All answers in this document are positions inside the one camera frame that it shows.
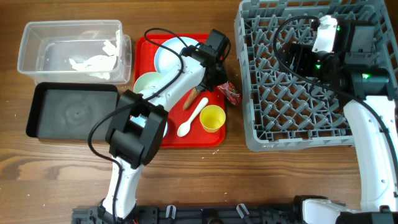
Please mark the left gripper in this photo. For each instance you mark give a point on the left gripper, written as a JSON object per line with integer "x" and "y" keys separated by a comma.
{"x": 221, "y": 76}

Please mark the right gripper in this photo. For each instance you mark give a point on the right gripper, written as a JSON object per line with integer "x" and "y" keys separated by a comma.
{"x": 302, "y": 52}

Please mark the red snack wrapper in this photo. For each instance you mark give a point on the red snack wrapper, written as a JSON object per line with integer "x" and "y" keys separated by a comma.
{"x": 231, "y": 93}

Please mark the white napkin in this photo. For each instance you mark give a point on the white napkin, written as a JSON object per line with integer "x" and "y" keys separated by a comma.
{"x": 100, "y": 66}

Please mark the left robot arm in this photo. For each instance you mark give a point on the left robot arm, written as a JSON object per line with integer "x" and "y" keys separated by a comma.
{"x": 137, "y": 124}

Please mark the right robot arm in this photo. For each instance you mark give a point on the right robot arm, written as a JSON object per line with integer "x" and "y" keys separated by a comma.
{"x": 341, "y": 60}

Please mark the grey dishwasher rack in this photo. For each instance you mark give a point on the grey dishwasher rack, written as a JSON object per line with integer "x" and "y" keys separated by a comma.
{"x": 280, "y": 111}

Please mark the clear plastic waste bin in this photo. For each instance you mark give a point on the clear plastic waste bin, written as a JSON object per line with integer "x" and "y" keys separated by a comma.
{"x": 47, "y": 46}

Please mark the brown carrot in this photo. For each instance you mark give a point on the brown carrot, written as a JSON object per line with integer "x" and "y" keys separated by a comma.
{"x": 191, "y": 98}

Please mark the yellow plastic cup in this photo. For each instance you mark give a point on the yellow plastic cup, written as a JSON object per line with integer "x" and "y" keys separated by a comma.
{"x": 212, "y": 118}

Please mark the large light blue plate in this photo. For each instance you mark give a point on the large light blue plate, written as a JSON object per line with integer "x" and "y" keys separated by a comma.
{"x": 165, "y": 60}

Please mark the white plastic spoon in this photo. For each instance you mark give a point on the white plastic spoon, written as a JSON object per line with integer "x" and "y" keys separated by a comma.
{"x": 184, "y": 128}

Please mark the light green bowl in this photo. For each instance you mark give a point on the light green bowl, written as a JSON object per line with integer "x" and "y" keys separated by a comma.
{"x": 146, "y": 80}

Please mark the black rectangular tray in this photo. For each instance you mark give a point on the black rectangular tray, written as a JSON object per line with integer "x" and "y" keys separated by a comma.
{"x": 68, "y": 111}

